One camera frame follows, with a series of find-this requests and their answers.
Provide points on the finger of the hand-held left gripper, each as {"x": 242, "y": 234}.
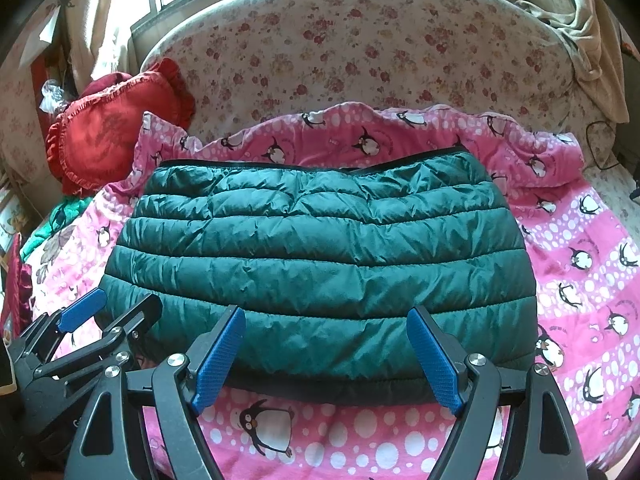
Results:
{"x": 80, "y": 310}
{"x": 140, "y": 315}

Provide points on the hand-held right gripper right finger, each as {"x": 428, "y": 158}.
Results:
{"x": 435, "y": 360}

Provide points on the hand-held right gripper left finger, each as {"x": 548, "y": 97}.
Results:
{"x": 220, "y": 355}

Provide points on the teal quilted puffer jacket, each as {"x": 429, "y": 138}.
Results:
{"x": 320, "y": 270}

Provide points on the grey flower print cloth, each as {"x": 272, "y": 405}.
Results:
{"x": 52, "y": 252}

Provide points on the dark red satin cloth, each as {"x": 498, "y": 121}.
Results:
{"x": 17, "y": 295}

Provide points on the green cloth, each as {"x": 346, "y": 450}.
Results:
{"x": 65, "y": 215}

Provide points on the red ruffled pillow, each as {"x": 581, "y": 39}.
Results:
{"x": 100, "y": 140}

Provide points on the pink penguin print blanket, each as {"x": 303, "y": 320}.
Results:
{"x": 575, "y": 260}

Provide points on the floral cushion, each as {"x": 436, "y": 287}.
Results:
{"x": 22, "y": 120}

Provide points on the clear plastic bag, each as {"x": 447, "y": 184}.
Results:
{"x": 52, "y": 95}

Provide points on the beige curtain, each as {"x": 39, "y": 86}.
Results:
{"x": 95, "y": 35}

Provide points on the white paper sheet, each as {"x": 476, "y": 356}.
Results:
{"x": 50, "y": 27}

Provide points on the floral bed sheet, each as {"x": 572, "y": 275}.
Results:
{"x": 350, "y": 50}

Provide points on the beige blanket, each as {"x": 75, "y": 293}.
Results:
{"x": 595, "y": 35}

